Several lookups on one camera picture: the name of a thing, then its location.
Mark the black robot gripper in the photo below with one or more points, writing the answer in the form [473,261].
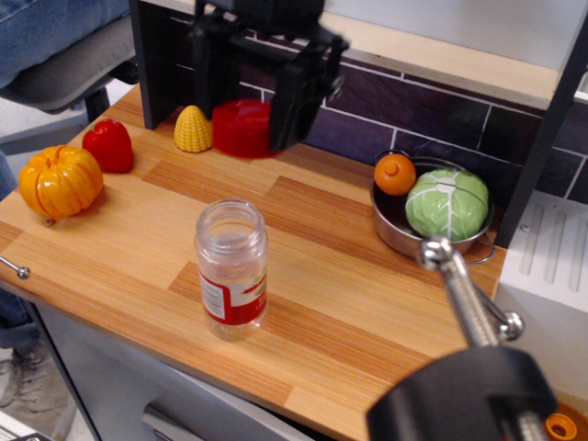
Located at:
[302,83]

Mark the red plastic cap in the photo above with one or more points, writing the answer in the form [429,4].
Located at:
[241,128]

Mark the yellow toy corn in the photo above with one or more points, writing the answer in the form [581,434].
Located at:
[193,130]

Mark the orange toy fruit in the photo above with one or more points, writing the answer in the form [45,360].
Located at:
[395,174]

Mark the red toy bell pepper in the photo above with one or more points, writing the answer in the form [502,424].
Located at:
[110,144]

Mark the grey office chair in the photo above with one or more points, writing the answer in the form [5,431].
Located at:
[80,73]

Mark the clear plastic spice jar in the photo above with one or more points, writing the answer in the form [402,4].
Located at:
[231,242]

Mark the green toy cabbage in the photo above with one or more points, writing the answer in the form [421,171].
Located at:
[448,201]

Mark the orange toy pumpkin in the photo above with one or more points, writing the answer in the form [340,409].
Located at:
[60,181]

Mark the person leg in jeans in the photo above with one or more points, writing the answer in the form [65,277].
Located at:
[33,31]

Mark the grey wooden shelf unit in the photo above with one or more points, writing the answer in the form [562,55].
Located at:
[496,116]

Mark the white toy sink drainer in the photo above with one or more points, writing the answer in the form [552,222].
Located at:
[547,256]

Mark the grey sneaker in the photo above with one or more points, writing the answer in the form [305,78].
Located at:
[35,387]

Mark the black and steel clamp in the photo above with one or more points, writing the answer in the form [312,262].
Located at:
[488,391]

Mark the steel clamp handle left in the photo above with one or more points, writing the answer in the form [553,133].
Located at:
[22,272]

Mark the grey drawer handle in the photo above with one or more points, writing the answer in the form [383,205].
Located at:
[158,426]

